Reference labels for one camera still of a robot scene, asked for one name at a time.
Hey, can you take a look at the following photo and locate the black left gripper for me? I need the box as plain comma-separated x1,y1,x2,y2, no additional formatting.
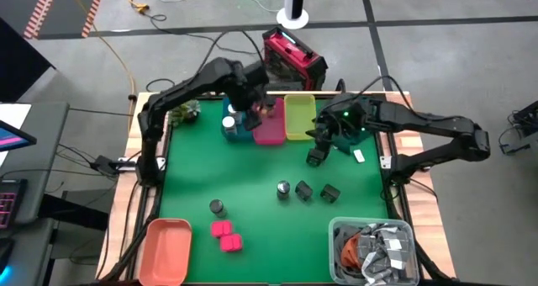
229,61,275,132

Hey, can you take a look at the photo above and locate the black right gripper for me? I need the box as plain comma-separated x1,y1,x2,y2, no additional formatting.
312,100,372,153

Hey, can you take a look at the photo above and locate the black square spice jar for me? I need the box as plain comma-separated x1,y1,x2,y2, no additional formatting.
305,148,327,168
319,183,341,204
294,180,314,202

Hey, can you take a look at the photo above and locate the white lid spice jar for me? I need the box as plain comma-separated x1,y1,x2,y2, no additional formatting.
221,115,239,136
227,103,244,125

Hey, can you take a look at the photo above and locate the pink spice box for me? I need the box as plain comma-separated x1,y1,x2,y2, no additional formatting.
210,220,234,239
219,233,244,253

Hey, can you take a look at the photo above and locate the magenta plastic bin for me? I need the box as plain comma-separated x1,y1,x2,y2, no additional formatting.
251,97,287,146

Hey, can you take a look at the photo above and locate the blue plastic bin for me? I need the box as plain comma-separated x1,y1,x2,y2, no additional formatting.
220,96,256,143

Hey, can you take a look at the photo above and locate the yellow plastic bin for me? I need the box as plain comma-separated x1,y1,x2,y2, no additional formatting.
283,93,319,141

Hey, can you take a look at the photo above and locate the long black bar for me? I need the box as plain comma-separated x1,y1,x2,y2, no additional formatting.
266,82,304,93

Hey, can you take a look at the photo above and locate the dark green cloth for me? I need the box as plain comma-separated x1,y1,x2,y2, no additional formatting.
317,96,379,155

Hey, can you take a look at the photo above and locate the red portable power box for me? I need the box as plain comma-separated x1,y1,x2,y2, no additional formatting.
261,24,330,92

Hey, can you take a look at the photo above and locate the small potted succulent plant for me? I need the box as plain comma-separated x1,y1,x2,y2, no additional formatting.
167,99,202,126

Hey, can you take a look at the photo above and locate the clear plastic storage bin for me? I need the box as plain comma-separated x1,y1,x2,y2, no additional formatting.
328,216,420,286

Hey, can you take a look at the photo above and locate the green table mat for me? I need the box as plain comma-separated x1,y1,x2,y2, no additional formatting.
158,97,391,284

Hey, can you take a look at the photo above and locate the orange cloth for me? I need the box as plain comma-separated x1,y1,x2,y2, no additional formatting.
340,234,362,268

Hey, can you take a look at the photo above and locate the white tower fan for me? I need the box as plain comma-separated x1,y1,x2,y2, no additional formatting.
276,0,310,30

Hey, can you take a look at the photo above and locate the salmon orange plastic bin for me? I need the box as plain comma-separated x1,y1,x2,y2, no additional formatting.
138,217,193,286

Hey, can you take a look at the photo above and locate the black desk support beam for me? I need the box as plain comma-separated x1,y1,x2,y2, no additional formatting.
40,193,110,232

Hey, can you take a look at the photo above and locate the black mat with orange stripes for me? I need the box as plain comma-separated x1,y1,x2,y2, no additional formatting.
0,0,108,40

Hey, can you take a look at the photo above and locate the grey desk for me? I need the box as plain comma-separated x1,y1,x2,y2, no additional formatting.
0,103,71,286

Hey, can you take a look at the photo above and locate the white paper sheet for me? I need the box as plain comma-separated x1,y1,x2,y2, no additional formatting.
0,103,33,165

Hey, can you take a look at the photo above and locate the black partition board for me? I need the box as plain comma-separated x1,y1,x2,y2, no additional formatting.
0,19,56,103

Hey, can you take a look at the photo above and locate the computer monitor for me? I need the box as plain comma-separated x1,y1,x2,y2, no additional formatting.
0,120,38,153

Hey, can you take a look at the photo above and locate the backlit keyboard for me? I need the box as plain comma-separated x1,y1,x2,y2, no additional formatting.
0,179,27,230

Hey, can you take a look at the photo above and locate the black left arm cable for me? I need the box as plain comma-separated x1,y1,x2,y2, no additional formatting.
196,29,265,77

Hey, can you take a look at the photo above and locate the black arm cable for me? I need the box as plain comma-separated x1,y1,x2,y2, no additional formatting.
331,74,463,124
196,29,265,77

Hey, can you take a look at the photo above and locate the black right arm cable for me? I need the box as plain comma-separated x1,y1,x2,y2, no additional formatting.
331,74,463,124

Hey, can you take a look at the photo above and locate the black floor cable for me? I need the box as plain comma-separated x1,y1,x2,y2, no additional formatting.
146,12,266,56

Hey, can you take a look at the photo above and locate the coiled black cable loop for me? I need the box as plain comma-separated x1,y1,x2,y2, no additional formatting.
145,77,177,93

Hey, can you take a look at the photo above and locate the yellow extension cable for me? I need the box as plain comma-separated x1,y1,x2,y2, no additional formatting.
62,0,150,96

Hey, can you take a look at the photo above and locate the black equipment with cables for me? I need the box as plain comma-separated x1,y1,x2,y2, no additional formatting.
498,100,538,156

